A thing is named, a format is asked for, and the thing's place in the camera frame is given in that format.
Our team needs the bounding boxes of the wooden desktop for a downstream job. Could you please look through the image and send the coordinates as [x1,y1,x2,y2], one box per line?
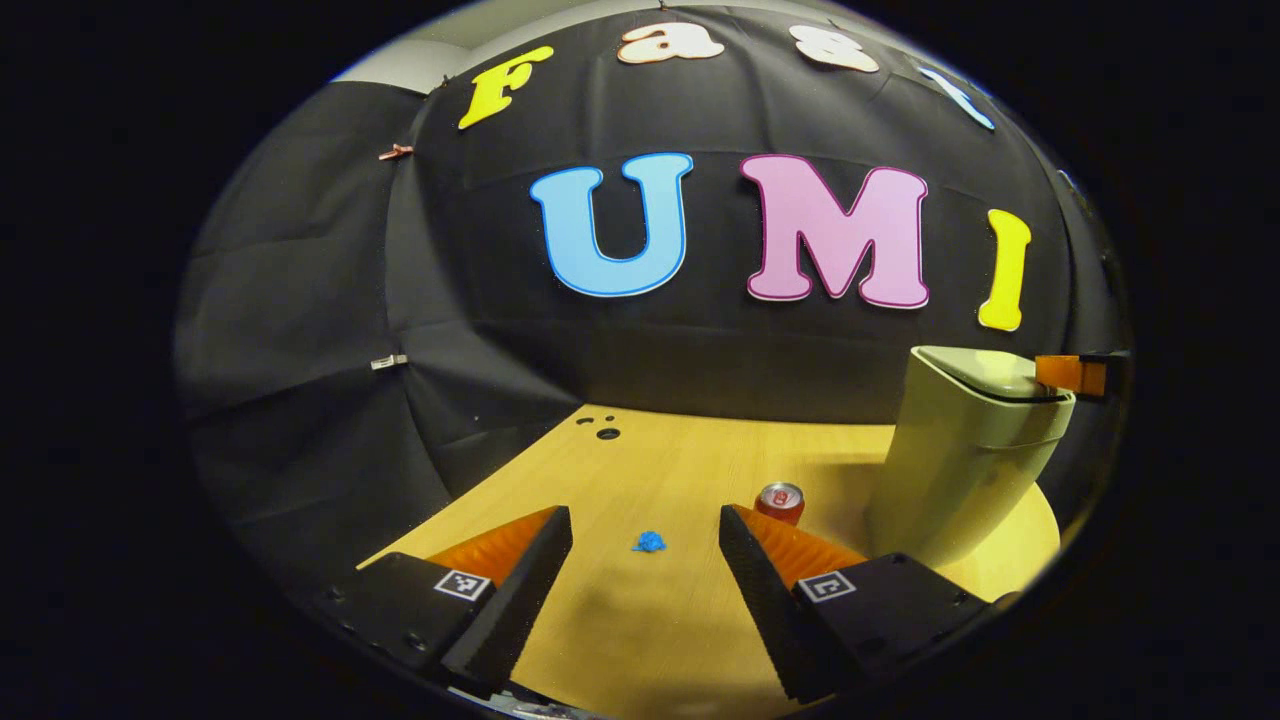
[358,405,1061,720]

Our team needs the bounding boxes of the pale green desktop garbage bin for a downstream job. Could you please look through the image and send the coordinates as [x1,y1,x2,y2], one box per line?
[865,345,1077,569]

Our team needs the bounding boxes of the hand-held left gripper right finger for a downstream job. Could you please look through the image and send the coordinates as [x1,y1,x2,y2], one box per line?
[718,505,1021,704]

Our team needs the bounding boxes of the red pop can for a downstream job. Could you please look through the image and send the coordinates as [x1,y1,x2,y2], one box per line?
[754,482,807,527]

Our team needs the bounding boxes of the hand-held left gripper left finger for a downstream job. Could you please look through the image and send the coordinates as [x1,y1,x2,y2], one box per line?
[320,505,574,701]

